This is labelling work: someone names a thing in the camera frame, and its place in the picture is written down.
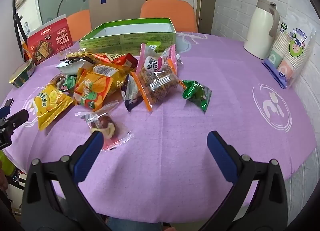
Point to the golden barcode snack packet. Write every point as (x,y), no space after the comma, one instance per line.
(106,71)

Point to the dark purple snack packet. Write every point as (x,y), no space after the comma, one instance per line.
(131,93)

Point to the orange chips packet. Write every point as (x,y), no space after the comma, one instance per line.
(91,92)

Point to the pack of paper cups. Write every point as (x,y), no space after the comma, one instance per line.
(287,56)

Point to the cream thermos jug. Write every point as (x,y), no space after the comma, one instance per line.
(260,28)

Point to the green cardboard box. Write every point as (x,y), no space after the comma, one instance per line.
(125,40)

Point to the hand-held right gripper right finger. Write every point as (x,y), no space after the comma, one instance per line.
(220,156)

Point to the red biscuit box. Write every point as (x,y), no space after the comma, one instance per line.
(50,43)

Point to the green and gold tin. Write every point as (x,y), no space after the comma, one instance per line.
(21,76)

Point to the purple tablecloth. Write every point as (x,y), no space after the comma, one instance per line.
(200,146)

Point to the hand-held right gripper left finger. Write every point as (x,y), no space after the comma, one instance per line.
(87,156)

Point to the orange-edged clear snack packet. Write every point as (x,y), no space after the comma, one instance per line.
(157,83)

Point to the dark red snack packet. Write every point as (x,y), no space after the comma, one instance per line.
(130,61)

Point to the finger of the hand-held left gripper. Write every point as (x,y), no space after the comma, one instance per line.
(18,118)
(7,107)

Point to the green snack packet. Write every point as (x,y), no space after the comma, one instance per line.
(197,93)

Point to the white and black snack packet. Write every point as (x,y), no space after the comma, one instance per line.
(70,67)

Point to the pink snack packet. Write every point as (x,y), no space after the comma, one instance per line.
(152,61)

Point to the orange chair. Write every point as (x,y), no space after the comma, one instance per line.
(80,21)
(175,13)

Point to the clear chocolate candy packet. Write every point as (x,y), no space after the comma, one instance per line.
(105,123)

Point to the person's left hand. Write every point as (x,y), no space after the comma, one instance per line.
(2,179)

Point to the bright yellow snack packet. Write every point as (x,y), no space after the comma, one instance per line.
(50,103)

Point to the small brown candy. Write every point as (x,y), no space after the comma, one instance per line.
(58,81)

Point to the small green candy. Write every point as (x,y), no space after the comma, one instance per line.
(71,82)

